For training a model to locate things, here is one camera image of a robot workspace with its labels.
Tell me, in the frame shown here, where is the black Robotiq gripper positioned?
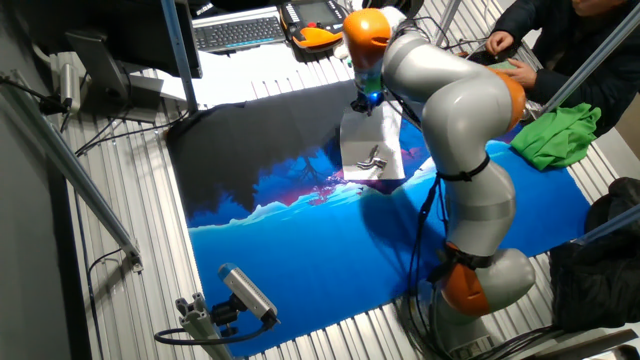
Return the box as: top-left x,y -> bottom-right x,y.
349,89 -> 386,118

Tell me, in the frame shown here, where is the white paper sheet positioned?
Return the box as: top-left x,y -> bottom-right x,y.
338,101 -> 407,182

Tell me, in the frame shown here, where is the seated person's right hand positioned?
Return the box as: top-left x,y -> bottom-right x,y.
485,30 -> 516,57

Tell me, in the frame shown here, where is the seated person's left hand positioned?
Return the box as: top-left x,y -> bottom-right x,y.
497,58 -> 539,90

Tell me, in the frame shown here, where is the orange black teach pendant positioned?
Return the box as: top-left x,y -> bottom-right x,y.
278,0 -> 352,51

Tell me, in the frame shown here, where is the dark computer keyboard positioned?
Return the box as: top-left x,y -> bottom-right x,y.
192,7 -> 287,55

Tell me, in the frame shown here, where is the blue black printed cloth mat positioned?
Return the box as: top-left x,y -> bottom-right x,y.
164,74 -> 594,359

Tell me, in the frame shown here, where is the green cloth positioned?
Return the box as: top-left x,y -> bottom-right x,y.
509,102 -> 603,172

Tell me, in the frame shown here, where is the seated person in dark jacket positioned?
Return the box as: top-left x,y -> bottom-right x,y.
492,0 -> 640,137

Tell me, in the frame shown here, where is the black computer monitor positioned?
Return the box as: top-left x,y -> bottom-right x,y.
19,0 -> 204,80

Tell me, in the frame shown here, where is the grey monitor stand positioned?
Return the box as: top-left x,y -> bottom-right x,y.
64,29 -> 166,124

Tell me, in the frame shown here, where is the short aluminium profile stub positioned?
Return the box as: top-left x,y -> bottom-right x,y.
174,292 -> 234,360

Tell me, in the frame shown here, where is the black jacket pile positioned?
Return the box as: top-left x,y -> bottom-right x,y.
548,176 -> 640,334

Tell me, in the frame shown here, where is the silver cylindrical device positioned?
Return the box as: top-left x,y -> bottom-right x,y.
58,62 -> 82,114

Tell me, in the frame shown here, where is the green wrist mount plate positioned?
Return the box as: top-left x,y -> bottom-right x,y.
349,58 -> 387,94

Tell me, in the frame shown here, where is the black strap on arm elbow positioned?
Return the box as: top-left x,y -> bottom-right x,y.
437,152 -> 492,183

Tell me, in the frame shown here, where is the aluminium frame beam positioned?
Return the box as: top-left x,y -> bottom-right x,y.
539,3 -> 640,115
432,0 -> 462,49
569,203 -> 640,246

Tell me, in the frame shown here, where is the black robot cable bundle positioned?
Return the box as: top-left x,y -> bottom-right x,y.
384,14 -> 569,360

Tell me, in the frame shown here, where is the black strap on arm base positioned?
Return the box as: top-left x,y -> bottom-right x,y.
427,241 -> 496,284

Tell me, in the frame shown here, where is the blue grey upright frame post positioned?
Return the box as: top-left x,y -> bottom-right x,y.
159,0 -> 200,114

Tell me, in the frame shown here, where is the silver camera with blue end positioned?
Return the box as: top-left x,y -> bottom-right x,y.
217,262 -> 281,326

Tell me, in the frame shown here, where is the black table cable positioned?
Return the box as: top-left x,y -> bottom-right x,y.
73,107 -> 192,157

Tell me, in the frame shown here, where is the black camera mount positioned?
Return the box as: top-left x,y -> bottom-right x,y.
209,294 -> 242,338

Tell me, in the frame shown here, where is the black camera cable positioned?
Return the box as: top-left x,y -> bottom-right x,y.
153,319 -> 272,347

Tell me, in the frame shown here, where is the long grey diagonal frame beam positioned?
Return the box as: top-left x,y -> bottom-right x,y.
0,73 -> 145,274

